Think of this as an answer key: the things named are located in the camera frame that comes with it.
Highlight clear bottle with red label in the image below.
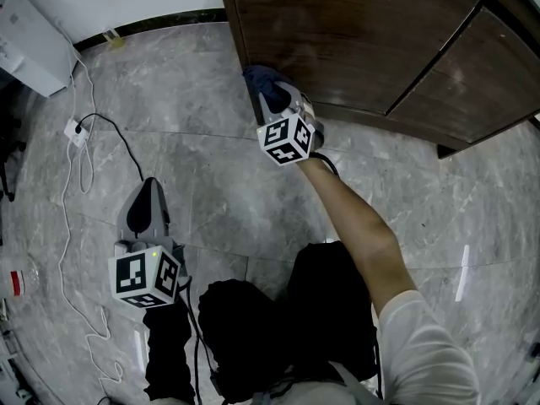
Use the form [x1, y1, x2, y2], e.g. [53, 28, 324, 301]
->
[0, 257, 41, 299]

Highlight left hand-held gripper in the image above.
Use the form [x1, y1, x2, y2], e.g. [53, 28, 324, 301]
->
[108, 177, 189, 310]

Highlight dark blue wiping cloth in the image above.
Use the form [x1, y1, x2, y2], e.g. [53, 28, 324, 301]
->
[242, 64, 296, 116]

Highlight white power strip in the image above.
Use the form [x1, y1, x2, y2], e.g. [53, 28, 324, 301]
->
[62, 118, 90, 147]

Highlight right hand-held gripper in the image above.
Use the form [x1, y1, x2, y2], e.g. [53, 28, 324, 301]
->
[256, 81, 326, 167]

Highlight black-topped wooden vanity cabinet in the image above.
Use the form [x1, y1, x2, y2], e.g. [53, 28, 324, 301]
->
[214, 0, 540, 159]

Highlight white floor appliance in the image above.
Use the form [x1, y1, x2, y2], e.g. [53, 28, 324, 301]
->
[0, 0, 81, 98]

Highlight person's left forearm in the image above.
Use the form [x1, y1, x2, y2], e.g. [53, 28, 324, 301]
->
[142, 300, 197, 404]

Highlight person's black trousers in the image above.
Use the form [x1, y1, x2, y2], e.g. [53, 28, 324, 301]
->
[197, 240, 379, 404]

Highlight person's right forearm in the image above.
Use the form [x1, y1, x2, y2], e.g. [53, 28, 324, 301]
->
[294, 156, 419, 316]

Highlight black power cable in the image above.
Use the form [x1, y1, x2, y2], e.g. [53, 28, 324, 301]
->
[75, 112, 147, 183]

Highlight white cable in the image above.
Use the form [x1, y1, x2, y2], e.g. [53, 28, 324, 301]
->
[57, 23, 126, 396]

